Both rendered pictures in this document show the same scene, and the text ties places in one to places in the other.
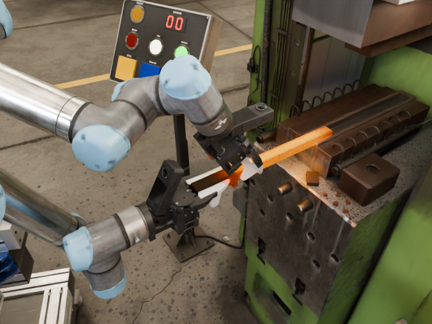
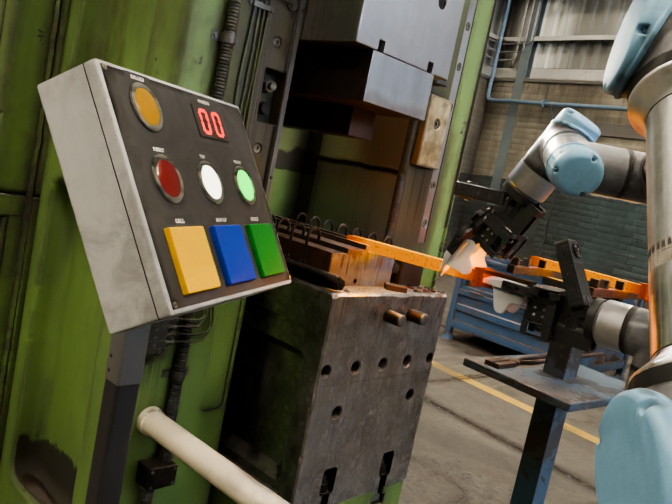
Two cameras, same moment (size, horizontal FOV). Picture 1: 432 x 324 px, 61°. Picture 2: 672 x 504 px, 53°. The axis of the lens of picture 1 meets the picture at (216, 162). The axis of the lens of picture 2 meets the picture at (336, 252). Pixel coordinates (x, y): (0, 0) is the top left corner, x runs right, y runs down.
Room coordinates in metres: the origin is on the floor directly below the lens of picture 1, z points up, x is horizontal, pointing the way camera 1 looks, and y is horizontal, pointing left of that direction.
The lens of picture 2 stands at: (1.18, 1.06, 1.14)
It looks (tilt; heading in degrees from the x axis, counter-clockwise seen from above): 7 degrees down; 255
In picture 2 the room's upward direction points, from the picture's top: 12 degrees clockwise
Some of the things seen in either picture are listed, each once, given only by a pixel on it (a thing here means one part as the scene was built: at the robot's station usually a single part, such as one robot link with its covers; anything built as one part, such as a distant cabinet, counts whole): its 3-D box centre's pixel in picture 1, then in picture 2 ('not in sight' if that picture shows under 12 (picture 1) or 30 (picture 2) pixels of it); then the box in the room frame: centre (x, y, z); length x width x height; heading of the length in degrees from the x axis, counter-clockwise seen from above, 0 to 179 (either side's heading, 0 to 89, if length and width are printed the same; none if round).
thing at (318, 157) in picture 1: (353, 122); (293, 242); (0.90, -0.41, 0.96); 0.42 x 0.20 x 0.09; 124
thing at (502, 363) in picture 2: not in sight; (551, 357); (0.11, -0.53, 0.75); 0.60 x 0.04 x 0.01; 31
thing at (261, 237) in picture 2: not in sight; (262, 250); (1.04, 0.13, 1.01); 0.07 x 0.05 x 0.07; 59
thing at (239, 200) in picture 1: (244, 200); not in sight; (1.14, -0.13, 0.36); 0.09 x 0.07 x 0.12; 34
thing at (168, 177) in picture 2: (132, 40); (168, 178); (1.18, 0.28, 1.09); 0.05 x 0.03 x 0.04; 34
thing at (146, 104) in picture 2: (137, 14); (146, 107); (1.22, 0.26, 1.16); 0.05 x 0.03 x 0.04; 34
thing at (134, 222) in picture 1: (134, 226); (614, 325); (0.48, 0.17, 0.99); 0.08 x 0.05 x 0.08; 34
